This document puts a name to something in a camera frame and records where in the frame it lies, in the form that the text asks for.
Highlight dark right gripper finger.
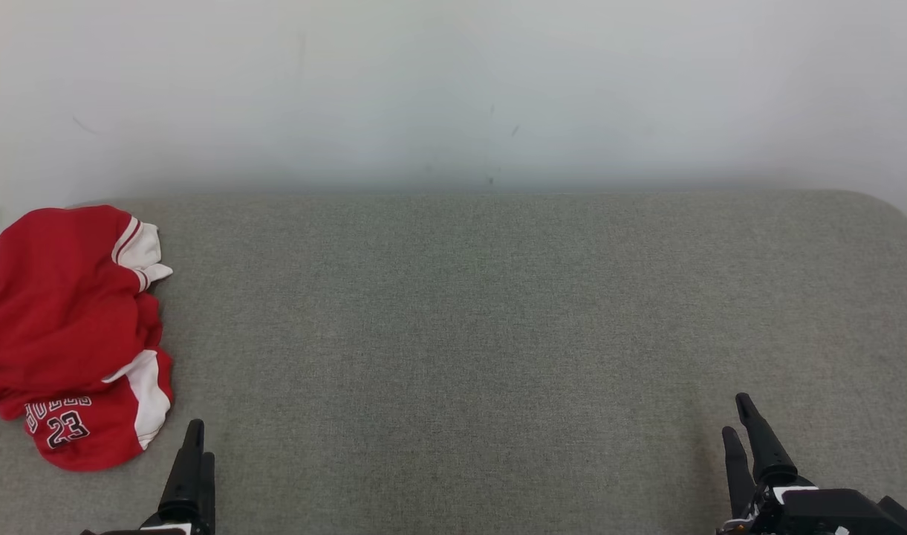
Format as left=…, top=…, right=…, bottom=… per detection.
left=735, top=393, right=799, bottom=488
left=722, top=426, right=757, bottom=519

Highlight red Bulls basketball jersey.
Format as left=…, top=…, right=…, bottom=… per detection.
left=0, top=206, right=174, bottom=421

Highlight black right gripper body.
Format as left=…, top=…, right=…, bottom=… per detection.
left=717, top=484, right=882, bottom=535

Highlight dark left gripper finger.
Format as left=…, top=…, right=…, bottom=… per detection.
left=158, top=420, right=205, bottom=522
left=198, top=452, right=216, bottom=535

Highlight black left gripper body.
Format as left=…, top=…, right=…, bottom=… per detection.
left=80, top=518, right=201, bottom=535

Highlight red Bulls 23 shorts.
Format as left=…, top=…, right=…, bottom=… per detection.
left=0, top=348, right=175, bottom=473

